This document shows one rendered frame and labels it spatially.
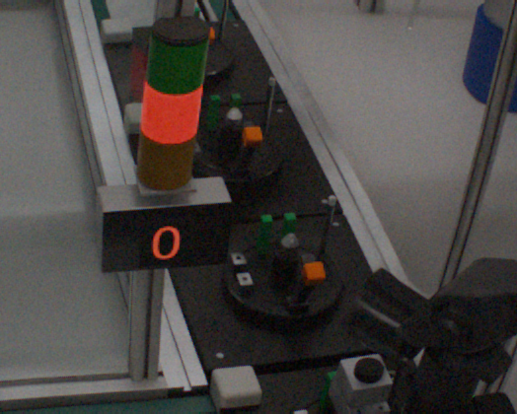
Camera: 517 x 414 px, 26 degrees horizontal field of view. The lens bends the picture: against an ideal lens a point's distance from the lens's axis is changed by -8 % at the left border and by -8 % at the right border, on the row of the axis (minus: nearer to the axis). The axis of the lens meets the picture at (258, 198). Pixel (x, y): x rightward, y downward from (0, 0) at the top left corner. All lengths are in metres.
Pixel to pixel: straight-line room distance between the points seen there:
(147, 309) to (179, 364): 0.12
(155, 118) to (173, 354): 0.39
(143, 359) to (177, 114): 0.36
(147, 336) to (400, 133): 0.77
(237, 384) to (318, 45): 0.95
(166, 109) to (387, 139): 0.91
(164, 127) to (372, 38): 1.16
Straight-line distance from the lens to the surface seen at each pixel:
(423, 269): 1.64
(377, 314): 0.96
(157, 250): 1.09
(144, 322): 1.21
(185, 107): 1.00
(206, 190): 1.08
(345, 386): 1.16
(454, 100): 2.01
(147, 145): 1.03
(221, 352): 1.31
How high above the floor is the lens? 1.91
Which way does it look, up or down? 38 degrees down
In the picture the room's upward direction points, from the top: 9 degrees clockwise
